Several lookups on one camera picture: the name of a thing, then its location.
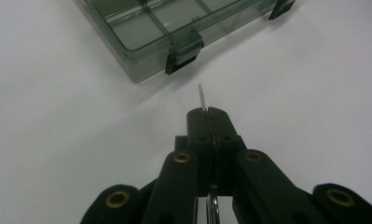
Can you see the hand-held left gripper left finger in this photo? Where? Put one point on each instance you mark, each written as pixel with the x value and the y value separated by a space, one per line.
pixel 199 140

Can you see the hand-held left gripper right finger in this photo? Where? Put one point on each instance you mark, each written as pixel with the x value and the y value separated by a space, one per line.
pixel 227 149

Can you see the green transparent compartment box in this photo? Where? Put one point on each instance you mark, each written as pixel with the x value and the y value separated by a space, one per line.
pixel 149 31

